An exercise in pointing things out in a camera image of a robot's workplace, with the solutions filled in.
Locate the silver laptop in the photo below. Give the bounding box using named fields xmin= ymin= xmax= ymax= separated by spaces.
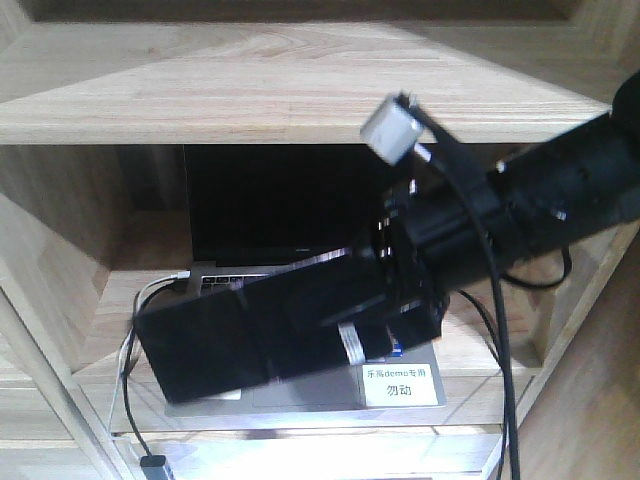
xmin=172 ymin=144 xmax=439 ymax=412

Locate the wooden shelving unit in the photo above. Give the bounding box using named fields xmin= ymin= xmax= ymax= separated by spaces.
xmin=1 ymin=1 xmax=639 ymax=479

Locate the grey usb hub adapter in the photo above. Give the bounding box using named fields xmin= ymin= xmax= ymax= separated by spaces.
xmin=139 ymin=455 xmax=175 ymax=480

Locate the black laptop cable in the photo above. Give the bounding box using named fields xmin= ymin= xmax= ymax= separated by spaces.
xmin=121 ymin=284 xmax=189 ymax=459
xmin=454 ymin=288 xmax=506 ymax=371

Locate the black right laptop cable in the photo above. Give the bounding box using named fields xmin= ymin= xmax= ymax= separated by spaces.
xmin=454 ymin=288 xmax=506 ymax=371

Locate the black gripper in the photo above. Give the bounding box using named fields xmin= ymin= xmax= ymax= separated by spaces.
xmin=289 ymin=182 xmax=506 ymax=357

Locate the white laptop cable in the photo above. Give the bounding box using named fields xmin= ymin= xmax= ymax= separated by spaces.
xmin=105 ymin=270 xmax=191 ymax=436

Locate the black foldable phone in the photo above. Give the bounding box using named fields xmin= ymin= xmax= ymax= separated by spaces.
xmin=133 ymin=270 xmax=391 ymax=404

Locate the black braided camera cable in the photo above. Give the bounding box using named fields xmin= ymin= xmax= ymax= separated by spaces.
xmin=409 ymin=99 xmax=574 ymax=480

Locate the white right label sticker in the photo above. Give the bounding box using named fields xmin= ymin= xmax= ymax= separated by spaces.
xmin=362 ymin=364 xmax=439 ymax=407

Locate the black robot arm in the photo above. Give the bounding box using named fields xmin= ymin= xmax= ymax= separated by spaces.
xmin=286 ymin=76 xmax=639 ymax=364

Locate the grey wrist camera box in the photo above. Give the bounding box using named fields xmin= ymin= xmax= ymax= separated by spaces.
xmin=360 ymin=93 xmax=425 ymax=165

